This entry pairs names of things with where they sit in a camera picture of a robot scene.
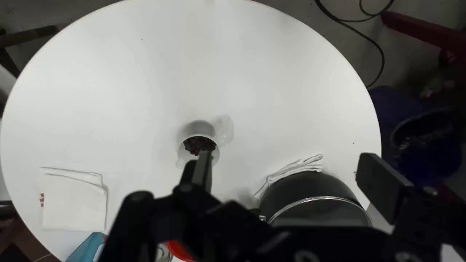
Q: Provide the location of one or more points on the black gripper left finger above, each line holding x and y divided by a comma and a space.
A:
198, 170

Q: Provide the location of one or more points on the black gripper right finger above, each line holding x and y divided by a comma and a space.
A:
383, 187

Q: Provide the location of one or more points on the clear glass jar dark contents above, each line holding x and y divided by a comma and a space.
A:
198, 139

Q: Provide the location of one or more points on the red bowl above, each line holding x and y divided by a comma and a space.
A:
178, 251

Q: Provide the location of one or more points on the glass pot lid black knob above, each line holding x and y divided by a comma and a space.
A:
320, 213

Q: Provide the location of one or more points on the dark blue bin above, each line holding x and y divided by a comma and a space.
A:
387, 111

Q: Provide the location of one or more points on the black cooking pot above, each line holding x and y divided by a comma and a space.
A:
306, 187

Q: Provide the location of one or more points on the black camera stand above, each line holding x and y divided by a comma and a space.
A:
29, 37

